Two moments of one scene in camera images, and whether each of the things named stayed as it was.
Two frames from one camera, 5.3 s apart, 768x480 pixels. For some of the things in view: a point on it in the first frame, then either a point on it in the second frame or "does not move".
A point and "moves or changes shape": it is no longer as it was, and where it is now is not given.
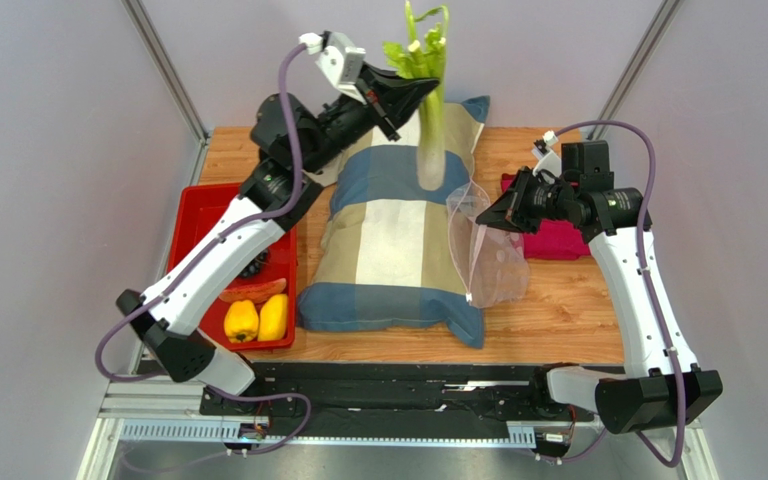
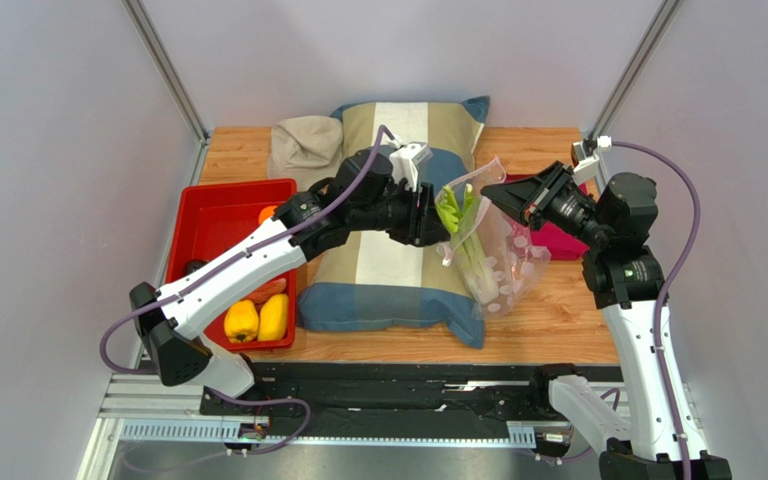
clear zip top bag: (492, 263) moves or changes shape
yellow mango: (273, 318) does not move
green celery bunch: (427, 58) → (481, 280)
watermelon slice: (254, 291) does not move
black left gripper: (392, 98) → (424, 226)
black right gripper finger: (506, 213) → (521, 195)
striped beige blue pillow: (383, 263) does not move
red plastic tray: (191, 210) does not move
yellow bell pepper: (241, 321) does not move
